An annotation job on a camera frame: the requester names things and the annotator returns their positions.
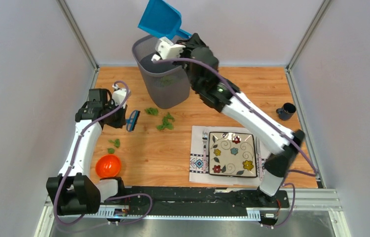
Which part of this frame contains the blue dustpan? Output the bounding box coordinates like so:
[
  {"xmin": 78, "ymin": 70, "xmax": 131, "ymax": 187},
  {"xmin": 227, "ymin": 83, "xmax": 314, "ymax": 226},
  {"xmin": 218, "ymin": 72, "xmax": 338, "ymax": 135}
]
[{"xmin": 138, "ymin": 0, "xmax": 192, "ymax": 40}]

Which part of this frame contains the white patterned placemat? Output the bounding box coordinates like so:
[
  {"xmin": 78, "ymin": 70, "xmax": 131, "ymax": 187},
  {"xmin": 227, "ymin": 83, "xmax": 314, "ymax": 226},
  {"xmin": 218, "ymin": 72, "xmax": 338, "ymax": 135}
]
[{"xmin": 189, "ymin": 126, "xmax": 270, "ymax": 187}]

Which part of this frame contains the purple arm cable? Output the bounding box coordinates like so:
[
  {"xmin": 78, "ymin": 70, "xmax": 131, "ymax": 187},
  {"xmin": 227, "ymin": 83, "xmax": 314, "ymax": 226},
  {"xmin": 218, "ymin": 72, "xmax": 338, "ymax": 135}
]
[
  {"xmin": 53, "ymin": 80, "xmax": 153, "ymax": 226},
  {"xmin": 132, "ymin": 35, "xmax": 318, "ymax": 229}
]

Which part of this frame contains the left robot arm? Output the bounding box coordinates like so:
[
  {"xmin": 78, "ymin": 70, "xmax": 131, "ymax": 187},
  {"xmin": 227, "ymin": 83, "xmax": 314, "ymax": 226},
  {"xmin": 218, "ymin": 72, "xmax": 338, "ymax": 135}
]
[{"xmin": 46, "ymin": 87, "xmax": 130, "ymax": 216}]

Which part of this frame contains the grey mesh waste bin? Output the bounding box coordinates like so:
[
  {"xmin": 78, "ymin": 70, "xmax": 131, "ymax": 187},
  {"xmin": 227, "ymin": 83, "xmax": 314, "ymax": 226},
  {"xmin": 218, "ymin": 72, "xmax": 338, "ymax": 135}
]
[{"xmin": 132, "ymin": 35, "xmax": 190, "ymax": 109}]

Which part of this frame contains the silver knife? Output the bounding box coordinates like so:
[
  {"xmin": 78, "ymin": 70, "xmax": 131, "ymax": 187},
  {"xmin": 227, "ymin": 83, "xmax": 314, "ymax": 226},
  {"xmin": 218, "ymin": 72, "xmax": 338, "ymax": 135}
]
[{"xmin": 255, "ymin": 137, "xmax": 262, "ymax": 178}]

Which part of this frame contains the dark blue mug far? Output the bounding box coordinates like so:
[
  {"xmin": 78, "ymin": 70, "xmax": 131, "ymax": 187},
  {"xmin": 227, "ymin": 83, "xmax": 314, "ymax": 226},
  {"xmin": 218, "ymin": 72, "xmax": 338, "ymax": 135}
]
[{"xmin": 276, "ymin": 103, "xmax": 296, "ymax": 121}]

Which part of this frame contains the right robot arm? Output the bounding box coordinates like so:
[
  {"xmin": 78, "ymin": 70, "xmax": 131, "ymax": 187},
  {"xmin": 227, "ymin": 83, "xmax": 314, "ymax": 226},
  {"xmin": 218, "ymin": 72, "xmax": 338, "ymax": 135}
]
[{"xmin": 175, "ymin": 33, "xmax": 305, "ymax": 207}]

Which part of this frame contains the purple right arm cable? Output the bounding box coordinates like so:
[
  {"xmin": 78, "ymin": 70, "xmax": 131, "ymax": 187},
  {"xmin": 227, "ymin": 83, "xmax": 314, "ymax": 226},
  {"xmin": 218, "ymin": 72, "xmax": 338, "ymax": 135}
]
[{"xmin": 132, "ymin": 35, "xmax": 318, "ymax": 229}]

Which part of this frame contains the silver fork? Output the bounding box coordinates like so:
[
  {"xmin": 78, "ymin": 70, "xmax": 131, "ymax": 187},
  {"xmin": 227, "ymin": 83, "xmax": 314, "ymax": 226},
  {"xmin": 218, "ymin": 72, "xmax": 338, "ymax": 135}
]
[{"xmin": 202, "ymin": 129, "xmax": 208, "ymax": 173}]

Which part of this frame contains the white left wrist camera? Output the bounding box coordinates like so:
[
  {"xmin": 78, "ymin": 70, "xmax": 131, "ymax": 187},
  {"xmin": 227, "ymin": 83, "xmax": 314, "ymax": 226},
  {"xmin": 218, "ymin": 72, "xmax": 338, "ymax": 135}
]
[{"xmin": 112, "ymin": 84, "xmax": 131, "ymax": 108}]

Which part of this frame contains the blue hand brush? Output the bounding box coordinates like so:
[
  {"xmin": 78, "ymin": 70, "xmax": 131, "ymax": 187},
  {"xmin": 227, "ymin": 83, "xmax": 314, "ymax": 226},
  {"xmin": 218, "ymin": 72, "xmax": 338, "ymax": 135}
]
[{"xmin": 126, "ymin": 110, "xmax": 140, "ymax": 132}]

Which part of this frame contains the square floral plate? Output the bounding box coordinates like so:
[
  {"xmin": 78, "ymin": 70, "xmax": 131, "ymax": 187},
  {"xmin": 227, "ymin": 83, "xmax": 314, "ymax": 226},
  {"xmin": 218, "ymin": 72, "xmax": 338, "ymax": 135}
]
[{"xmin": 208, "ymin": 131, "xmax": 259, "ymax": 178}]

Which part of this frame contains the green paper scrap pair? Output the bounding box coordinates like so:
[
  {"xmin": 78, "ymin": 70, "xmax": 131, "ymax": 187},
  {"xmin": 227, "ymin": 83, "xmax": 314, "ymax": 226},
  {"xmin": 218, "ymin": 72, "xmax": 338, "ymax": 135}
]
[{"xmin": 108, "ymin": 139, "xmax": 120, "ymax": 148}]

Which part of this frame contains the small green paper scrap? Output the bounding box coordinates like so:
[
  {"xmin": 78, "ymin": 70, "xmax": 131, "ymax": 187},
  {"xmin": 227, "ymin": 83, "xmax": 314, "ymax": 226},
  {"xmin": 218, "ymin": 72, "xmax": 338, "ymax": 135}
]
[{"xmin": 145, "ymin": 107, "xmax": 159, "ymax": 116}]

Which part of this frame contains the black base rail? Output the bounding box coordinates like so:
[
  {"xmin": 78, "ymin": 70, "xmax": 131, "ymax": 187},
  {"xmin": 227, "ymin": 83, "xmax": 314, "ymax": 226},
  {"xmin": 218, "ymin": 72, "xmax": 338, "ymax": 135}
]
[{"xmin": 105, "ymin": 186, "xmax": 291, "ymax": 217}]

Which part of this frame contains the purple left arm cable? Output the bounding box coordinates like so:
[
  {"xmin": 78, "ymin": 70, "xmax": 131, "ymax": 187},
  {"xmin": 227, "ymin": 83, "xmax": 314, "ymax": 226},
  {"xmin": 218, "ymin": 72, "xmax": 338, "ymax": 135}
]
[{"xmin": 53, "ymin": 80, "xmax": 153, "ymax": 226}]

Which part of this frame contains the orange bowl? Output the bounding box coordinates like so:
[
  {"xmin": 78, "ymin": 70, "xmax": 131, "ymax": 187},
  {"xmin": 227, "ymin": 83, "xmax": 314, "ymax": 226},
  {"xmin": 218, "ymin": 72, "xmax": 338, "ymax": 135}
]
[{"xmin": 95, "ymin": 154, "xmax": 122, "ymax": 178}]

